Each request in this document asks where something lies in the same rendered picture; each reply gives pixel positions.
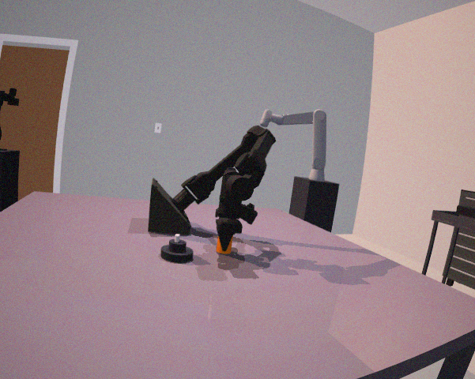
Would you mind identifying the orange knob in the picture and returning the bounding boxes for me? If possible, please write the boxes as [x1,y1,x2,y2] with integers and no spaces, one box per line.
[217,237,232,253]

